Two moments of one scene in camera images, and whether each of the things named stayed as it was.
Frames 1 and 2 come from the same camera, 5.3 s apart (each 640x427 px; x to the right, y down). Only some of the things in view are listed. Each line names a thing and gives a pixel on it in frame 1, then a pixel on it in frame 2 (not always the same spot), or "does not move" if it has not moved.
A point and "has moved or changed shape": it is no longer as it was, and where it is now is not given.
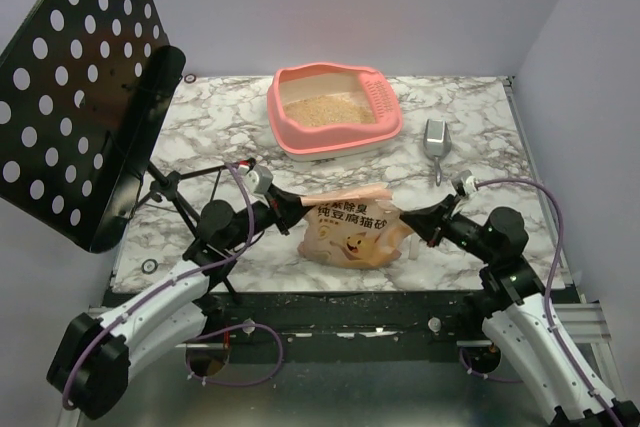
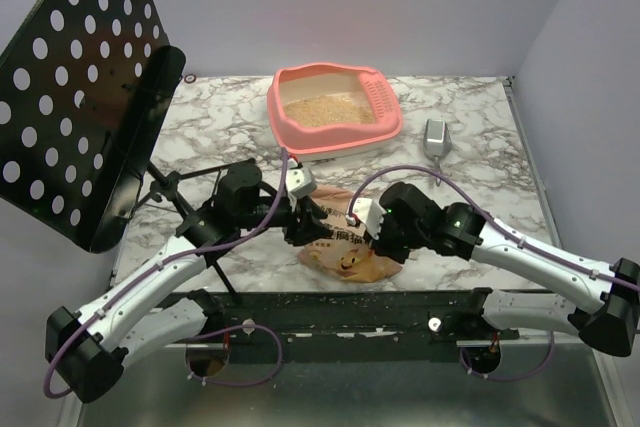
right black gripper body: [441, 223] to [388, 242]
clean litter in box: [328, 110] does not move
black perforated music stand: [86, 79] does not move
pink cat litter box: [316, 110] does not move
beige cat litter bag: [356, 229] has moved or changed shape
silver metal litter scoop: [437, 142] does not move
